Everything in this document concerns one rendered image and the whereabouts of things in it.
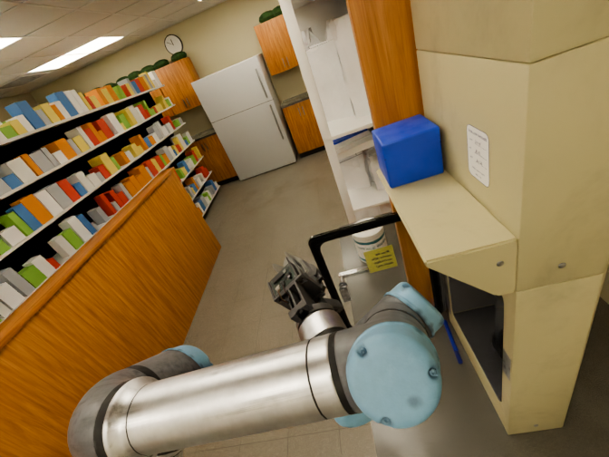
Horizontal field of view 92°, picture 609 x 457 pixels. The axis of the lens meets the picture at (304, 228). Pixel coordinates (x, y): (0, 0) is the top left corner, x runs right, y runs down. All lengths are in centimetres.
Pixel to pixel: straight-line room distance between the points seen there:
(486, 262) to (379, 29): 46
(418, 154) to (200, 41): 569
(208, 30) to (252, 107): 145
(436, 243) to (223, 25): 574
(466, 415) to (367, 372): 68
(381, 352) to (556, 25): 31
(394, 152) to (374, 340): 38
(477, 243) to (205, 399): 37
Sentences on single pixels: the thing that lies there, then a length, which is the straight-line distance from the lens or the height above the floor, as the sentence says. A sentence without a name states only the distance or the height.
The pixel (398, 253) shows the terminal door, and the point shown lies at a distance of 81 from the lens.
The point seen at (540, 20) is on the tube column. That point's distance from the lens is 36.
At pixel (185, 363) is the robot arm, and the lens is 57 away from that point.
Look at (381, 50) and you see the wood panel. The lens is 69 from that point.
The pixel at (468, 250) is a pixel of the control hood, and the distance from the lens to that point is 44.
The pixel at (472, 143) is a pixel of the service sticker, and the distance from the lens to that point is 49.
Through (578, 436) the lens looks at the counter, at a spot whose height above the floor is 94.
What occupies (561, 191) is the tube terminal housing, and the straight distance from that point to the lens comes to 44.
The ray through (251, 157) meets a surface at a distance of 558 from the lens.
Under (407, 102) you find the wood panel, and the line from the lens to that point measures 71.
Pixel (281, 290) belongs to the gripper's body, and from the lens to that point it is 54.
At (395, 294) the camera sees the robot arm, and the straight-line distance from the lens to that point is 41.
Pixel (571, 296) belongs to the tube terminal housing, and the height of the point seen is 138.
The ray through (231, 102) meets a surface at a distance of 540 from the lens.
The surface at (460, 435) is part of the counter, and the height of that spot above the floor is 94.
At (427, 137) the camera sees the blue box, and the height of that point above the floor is 159.
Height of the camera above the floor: 180
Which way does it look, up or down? 31 degrees down
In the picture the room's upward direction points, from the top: 23 degrees counter-clockwise
